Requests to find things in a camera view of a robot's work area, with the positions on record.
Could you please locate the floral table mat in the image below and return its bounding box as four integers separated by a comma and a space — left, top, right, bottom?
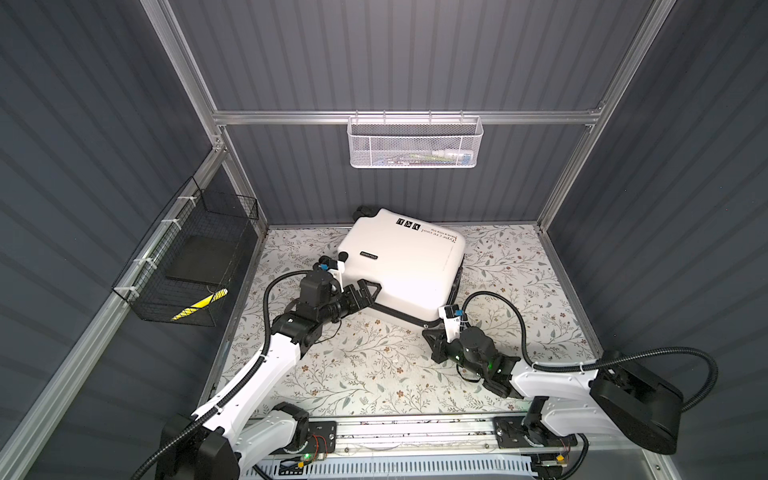
212, 224, 602, 417

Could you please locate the white hard-shell suitcase black lining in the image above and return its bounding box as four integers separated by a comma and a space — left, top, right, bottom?
338, 206, 466, 328

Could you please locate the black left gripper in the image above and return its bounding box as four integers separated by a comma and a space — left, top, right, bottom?
317, 278, 379, 327

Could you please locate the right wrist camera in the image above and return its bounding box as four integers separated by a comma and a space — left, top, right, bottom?
438, 304, 464, 343

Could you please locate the white wire mesh basket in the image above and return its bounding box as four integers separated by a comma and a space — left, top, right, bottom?
346, 113, 484, 169

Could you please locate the black corrugated cable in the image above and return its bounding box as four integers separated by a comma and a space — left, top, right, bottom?
461, 290, 720, 480
128, 269, 319, 480

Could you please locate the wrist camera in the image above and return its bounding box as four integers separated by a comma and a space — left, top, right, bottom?
438, 304, 464, 343
317, 255, 345, 290

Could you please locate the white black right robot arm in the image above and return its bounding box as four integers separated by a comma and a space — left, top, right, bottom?
422, 326, 683, 455

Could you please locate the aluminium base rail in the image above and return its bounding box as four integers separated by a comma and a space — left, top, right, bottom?
158, 410, 682, 480

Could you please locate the black wire mesh basket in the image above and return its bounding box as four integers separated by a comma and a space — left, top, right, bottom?
113, 178, 260, 327

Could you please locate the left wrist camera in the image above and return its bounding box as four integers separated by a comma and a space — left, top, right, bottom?
317, 255, 345, 290

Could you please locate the black pad in basket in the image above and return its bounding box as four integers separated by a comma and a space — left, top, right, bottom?
166, 235, 238, 285

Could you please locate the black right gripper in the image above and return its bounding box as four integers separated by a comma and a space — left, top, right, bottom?
422, 326, 486, 380

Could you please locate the black right corrugated cable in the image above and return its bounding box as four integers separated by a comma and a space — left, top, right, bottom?
461, 290, 720, 480

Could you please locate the black left corrugated cable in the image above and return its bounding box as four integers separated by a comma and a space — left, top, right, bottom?
128, 269, 319, 480

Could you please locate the yellow black striped item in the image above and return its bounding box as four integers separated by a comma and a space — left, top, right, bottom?
172, 288, 228, 321

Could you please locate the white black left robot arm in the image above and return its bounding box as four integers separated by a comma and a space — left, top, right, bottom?
133, 268, 382, 479

